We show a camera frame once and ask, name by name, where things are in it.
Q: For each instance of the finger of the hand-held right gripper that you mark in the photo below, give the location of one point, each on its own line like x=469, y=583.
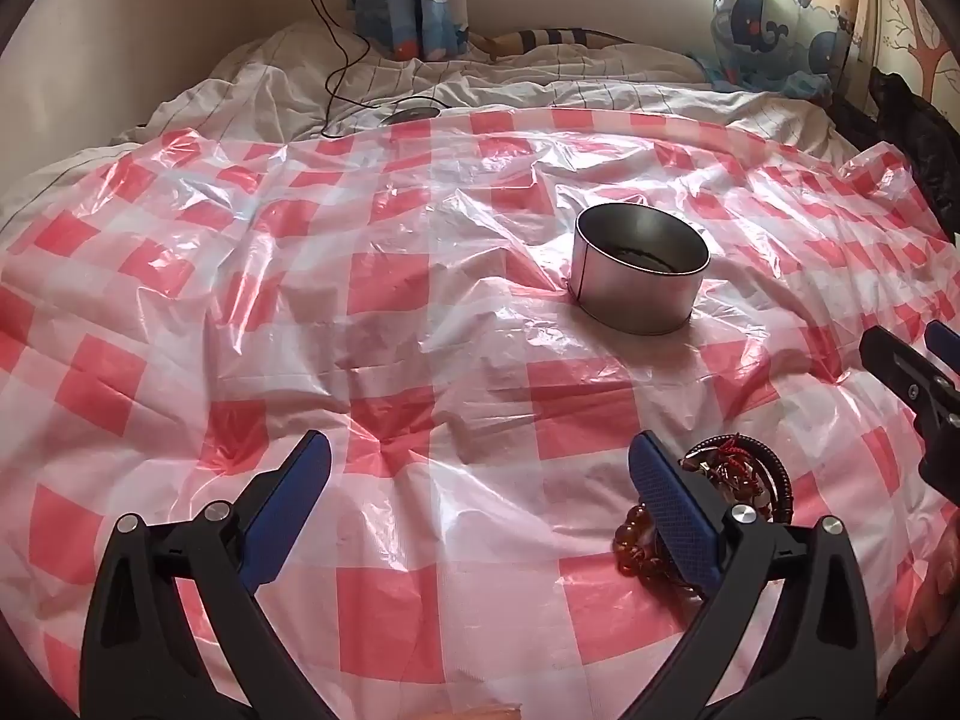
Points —
x=945, y=345
x=896, y=367

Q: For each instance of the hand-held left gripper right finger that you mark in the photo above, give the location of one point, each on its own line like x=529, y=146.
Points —
x=671, y=514

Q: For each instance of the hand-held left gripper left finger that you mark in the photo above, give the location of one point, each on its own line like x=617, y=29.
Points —
x=289, y=499

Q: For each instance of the round metal tin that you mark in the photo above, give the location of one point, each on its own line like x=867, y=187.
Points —
x=637, y=300

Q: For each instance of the person's right hand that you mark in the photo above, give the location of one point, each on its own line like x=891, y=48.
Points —
x=937, y=585

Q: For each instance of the red checkered plastic sheet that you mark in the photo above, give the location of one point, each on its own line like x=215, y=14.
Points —
x=375, y=315

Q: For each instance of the black garment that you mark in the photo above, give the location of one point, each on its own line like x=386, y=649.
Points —
x=915, y=135

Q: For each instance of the wide blue whale print curtain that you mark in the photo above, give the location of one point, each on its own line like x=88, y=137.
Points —
x=780, y=22

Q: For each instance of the round dark charging disc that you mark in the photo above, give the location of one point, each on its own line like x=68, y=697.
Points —
x=409, y=115

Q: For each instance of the white striped duvet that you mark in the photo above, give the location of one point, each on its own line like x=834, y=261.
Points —
x=300, y=67

